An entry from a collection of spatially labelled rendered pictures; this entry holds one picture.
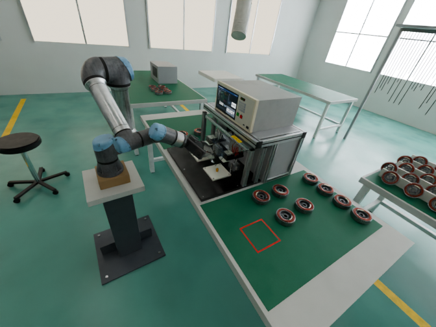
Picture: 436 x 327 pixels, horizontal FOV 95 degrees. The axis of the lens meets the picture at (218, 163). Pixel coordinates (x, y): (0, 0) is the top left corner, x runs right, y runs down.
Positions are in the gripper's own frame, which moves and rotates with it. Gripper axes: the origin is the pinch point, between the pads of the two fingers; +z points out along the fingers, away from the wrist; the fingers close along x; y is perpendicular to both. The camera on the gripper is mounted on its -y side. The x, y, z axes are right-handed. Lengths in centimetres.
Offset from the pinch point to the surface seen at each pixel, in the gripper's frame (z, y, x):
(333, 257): 47, -66, 8
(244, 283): 6, -55, 33
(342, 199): 82, -44, -15
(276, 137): 32.9, -6.5, -25.8
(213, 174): 23.2, 12.9, 18.1
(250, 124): 18.9, 5.0, -23.8
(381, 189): 124, -49, -36
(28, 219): -55, 103, 153
